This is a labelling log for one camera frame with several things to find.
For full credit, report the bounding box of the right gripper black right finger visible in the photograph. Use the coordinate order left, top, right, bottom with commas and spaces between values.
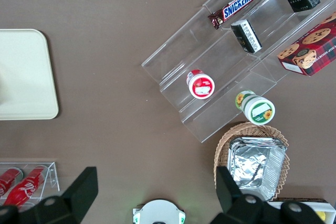
209, 166, 279, 224

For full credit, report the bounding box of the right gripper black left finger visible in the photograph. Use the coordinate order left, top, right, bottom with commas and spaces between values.
15, 166, 99, 224

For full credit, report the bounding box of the light tan wicker basket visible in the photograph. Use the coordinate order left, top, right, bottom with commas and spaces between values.
213, 121, 290, 201

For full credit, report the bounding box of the beige plastic tray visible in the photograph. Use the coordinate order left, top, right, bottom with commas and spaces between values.
0, 28, 59, 121

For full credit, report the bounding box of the clear acrylic bottle rack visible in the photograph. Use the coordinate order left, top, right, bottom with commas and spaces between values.
0, 161, 61, 207

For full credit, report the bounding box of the red cola bottle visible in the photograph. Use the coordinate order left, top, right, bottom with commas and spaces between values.
3, 167, 49, 207
0, 168, 25, 199

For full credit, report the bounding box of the green lid yogurt cup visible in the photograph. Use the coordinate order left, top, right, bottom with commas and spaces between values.
235, 90, 276, 126

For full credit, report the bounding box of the white plastic bin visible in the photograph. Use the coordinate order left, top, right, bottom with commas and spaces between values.
267, 197, 336, 224

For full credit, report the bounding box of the red lid yogurt cup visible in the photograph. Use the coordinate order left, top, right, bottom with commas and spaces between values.
186, 69, 216, 100

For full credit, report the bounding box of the clear acrylic stepped rack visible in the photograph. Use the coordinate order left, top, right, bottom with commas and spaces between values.
141, 0, 336, 144

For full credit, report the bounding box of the red tartan cookie box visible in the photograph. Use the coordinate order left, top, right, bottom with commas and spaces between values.
277, 11, 336, 77

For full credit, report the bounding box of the Snickers chocolate bar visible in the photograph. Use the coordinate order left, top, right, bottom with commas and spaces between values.
207, 0, 263, 30

